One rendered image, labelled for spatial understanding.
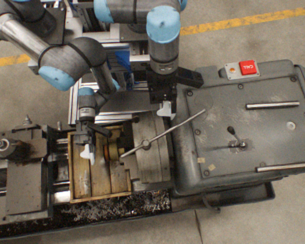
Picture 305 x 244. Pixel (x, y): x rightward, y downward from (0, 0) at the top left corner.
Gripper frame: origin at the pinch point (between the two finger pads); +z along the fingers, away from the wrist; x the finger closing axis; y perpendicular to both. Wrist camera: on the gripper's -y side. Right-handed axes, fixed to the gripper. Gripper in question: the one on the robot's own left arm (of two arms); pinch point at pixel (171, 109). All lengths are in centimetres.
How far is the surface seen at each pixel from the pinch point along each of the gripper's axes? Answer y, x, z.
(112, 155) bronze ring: 25.3, -0.2, 27.8
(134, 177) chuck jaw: 17.0, 9.7, 30.8
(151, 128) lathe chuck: 7.4, -2.7, 14.7
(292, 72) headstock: -53, -16, 9
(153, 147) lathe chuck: 7.7, 4.6, 16.9
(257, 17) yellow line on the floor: -122, -173, 97
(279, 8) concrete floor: -148, -180, 95
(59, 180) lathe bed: 58, -4, 55
